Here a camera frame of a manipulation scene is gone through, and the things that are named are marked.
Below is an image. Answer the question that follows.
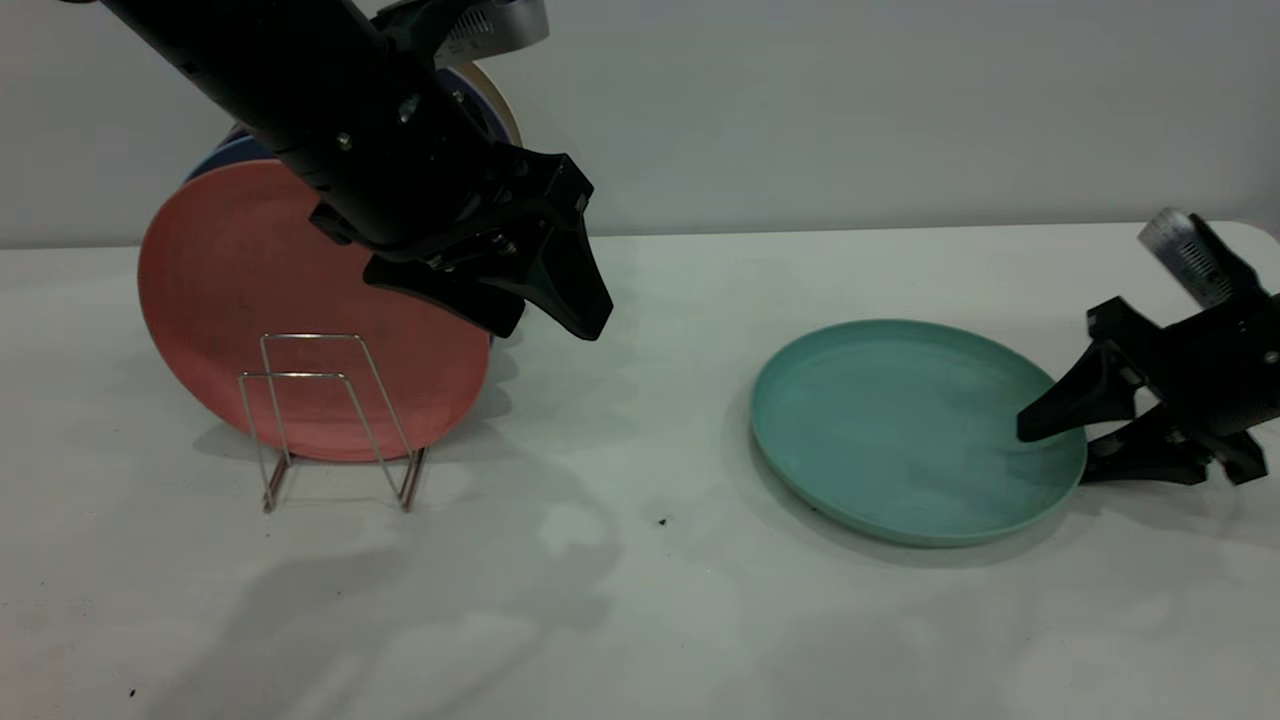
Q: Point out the pink round plate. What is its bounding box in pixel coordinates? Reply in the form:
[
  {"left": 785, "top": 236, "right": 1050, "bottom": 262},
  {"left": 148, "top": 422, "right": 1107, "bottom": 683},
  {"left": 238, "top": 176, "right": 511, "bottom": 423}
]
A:
[{"left": 137, "top": 160, "right": 492, "bottom": 463}]

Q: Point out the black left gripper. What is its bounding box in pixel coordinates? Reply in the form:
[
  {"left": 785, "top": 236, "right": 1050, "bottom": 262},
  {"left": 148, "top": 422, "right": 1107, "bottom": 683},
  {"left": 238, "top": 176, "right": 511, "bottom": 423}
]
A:
[{"left": 280, "top": 75, "right": 614, "bottom": 342}]

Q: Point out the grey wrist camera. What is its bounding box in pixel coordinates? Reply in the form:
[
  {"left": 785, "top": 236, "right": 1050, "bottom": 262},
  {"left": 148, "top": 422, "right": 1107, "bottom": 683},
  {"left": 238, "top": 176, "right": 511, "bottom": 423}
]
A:
[
  {"left": 375, "top": 0, "right": 550, "bottom": 69},
  {"left": 1138, "top": 208, "right": 1266, "bottom": 309}
]

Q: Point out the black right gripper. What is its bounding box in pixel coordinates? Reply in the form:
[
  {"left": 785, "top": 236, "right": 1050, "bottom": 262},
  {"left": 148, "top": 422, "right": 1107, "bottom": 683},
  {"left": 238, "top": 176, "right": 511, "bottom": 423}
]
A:
[{"left": 1016, "top": 290, "right": 1280, "bottom": 488}]

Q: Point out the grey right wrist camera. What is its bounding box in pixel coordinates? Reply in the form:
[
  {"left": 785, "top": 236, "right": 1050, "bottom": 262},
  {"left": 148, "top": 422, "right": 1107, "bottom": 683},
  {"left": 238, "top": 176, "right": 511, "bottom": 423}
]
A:
[{"left": 1138, "top": 208, "right": 1266, "bottom": 309}]

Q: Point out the green round plate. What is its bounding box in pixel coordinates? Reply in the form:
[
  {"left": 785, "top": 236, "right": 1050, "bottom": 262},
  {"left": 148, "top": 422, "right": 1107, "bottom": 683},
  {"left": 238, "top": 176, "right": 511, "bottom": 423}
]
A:
[{"left": 751, "top": 320, "right": 1088, "bottom": 548}]

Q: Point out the metal wire plate rack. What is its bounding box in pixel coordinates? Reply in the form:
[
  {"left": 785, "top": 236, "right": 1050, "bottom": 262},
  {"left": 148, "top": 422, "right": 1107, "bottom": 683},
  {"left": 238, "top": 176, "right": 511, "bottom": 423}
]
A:
[{"left": 240, "top": 334, "right": 429, "bottom": 515}]

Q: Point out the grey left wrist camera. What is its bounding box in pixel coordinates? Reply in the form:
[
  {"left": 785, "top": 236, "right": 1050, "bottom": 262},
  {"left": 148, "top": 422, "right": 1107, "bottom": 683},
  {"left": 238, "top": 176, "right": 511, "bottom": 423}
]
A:
[{"left": 375, "top": 0, "right": 550, "bottom": 69}]

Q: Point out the navy plate light blue rim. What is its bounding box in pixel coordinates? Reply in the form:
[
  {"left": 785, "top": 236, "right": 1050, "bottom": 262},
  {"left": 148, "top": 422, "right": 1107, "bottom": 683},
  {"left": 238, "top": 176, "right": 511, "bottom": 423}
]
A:
[{"left": 185, "top": 135, "right": 301, "bottom": 183}]

